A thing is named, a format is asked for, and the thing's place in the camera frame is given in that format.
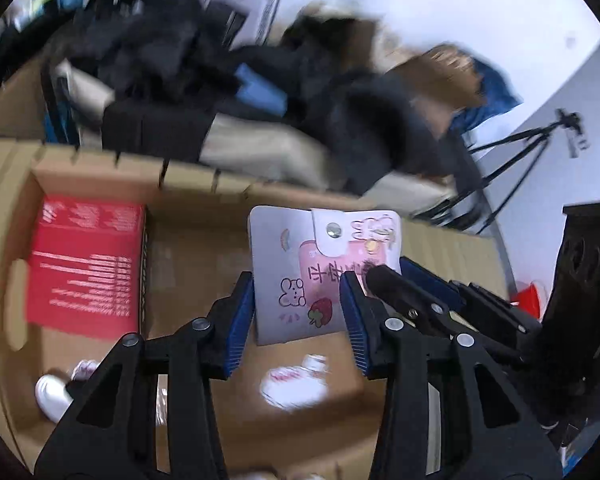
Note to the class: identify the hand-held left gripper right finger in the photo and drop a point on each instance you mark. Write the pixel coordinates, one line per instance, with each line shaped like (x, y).
(354, 327)

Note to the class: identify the large cardboard box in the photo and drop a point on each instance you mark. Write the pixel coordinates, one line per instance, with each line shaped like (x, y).
(195, 255)

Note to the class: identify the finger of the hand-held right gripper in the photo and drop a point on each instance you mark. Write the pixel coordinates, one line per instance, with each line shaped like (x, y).
(432, 280)
(395, 285)

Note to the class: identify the black tripod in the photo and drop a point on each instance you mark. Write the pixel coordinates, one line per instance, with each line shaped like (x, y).
(520, 152)

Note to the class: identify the red printed box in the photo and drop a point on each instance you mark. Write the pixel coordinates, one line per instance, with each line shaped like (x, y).
(85, 270)

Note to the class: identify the red object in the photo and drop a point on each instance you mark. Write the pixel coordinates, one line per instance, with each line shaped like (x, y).
(529, 300)

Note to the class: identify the white printed carton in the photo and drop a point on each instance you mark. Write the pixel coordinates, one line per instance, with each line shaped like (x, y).
(252, 0)

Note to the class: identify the blue flat object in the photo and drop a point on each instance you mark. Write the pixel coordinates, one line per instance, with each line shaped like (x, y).
(260, 91)

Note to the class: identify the black jacket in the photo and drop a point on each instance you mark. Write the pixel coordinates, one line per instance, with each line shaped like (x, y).
(380, 130)

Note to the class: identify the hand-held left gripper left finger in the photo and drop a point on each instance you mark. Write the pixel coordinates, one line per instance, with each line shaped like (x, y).
(239, 325)

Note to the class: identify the pink and white small packet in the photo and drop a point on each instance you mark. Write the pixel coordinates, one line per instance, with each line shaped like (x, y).
(86, 370)

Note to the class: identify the brown cardboard box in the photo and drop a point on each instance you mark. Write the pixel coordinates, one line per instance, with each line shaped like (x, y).
(435, 77)

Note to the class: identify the blue plastic bag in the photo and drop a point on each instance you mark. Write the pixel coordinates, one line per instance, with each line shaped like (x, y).
(495, 95)

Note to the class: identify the white cartoon snap wallet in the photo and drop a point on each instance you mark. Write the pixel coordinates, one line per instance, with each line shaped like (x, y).
(275, 255)

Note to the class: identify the beige cushion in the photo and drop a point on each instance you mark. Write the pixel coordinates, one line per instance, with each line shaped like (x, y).
(270, 152)

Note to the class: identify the white round object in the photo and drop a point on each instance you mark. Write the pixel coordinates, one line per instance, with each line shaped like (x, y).
(52, 397)

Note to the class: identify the white sticker label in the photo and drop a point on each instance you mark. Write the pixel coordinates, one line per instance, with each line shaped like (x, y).
(292, 385)

